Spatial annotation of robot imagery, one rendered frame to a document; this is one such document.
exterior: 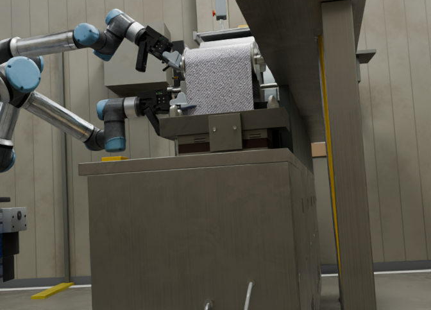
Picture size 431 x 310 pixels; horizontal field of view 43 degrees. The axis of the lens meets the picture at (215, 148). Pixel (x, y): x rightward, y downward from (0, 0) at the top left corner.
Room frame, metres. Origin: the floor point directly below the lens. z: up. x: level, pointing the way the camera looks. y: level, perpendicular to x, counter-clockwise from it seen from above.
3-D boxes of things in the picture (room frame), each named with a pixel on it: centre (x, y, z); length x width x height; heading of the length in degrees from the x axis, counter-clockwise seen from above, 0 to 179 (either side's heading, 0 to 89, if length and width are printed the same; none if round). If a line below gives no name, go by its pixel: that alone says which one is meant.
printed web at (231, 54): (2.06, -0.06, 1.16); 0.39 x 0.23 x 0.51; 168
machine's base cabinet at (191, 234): (2.86, -0.16, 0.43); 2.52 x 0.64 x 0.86; 168
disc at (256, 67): (1.90, -0.16, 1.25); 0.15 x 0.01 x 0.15; 168
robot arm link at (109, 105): (1.95, 0.36, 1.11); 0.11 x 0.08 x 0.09; 78
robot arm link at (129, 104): (1.94, 0.29, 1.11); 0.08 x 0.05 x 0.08; 168
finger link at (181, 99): (1.88, 0.11, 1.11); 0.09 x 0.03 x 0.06; 77
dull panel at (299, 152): (2.93, -0.47, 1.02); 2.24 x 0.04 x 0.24; 168
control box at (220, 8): (2.49, -0.05, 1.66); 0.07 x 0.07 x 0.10; 89
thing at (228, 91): (1.87, -0.02, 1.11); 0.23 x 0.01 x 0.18; 78
